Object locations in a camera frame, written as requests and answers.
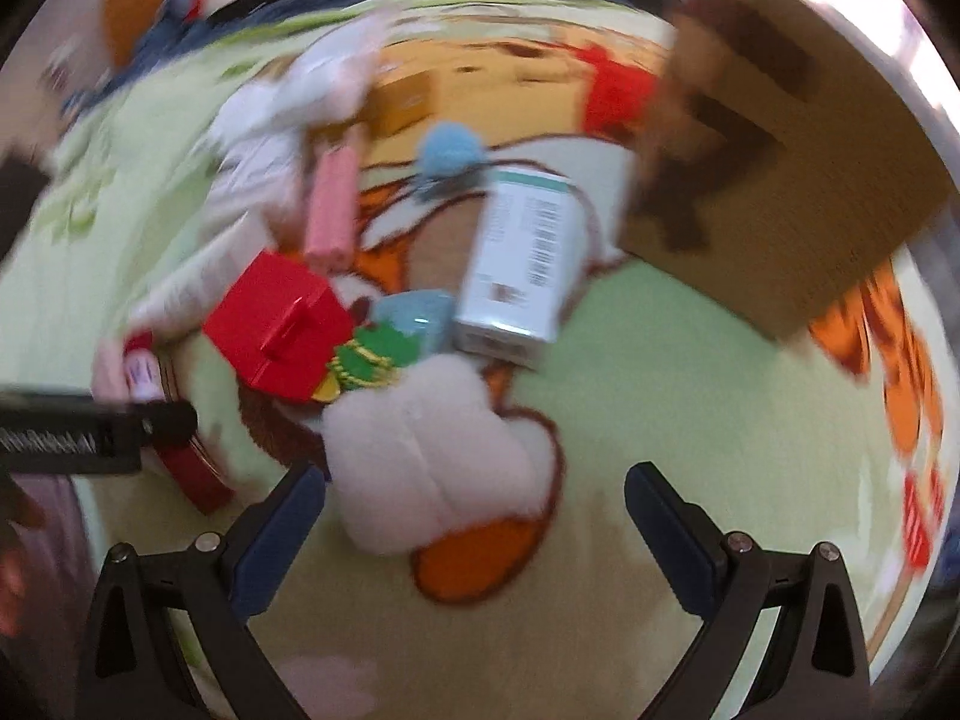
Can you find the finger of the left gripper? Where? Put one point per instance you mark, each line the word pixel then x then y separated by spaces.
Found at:
pixel 153 424

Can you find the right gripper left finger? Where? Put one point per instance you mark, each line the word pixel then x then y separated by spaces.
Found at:
pixel 132 664

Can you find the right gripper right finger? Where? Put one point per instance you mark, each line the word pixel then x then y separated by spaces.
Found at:
pixel 815 665

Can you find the white pink striped item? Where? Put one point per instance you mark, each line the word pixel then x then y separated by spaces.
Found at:
pixel 126 370

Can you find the red plastic box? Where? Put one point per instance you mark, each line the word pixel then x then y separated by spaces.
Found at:
pixel 279 326

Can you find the green yellow toy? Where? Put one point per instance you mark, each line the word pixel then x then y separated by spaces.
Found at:
pixel 371 359

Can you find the green cartoon fleece blanket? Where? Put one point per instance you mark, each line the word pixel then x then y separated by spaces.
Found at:
pixel 848 433

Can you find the white plush toy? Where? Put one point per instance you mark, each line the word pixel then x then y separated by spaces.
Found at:
pixel 427 457

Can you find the pink tube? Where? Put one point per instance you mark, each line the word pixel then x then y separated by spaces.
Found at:
pixel 329 241

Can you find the white packet box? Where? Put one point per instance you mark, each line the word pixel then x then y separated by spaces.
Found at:
pixel 261 167

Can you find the light blue cup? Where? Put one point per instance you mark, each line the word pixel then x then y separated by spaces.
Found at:
pixel 424 314

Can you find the small yellow box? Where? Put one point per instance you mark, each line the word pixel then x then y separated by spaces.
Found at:
pixel 400 100

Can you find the blue pompom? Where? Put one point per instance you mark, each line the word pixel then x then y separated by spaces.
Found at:
pixel 449 155

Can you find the white teal medicine box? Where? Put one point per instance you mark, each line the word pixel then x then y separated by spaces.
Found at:
pixel 527 254

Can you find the brown cardboard box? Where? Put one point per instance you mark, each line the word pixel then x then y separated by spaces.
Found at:
pixel 776 167

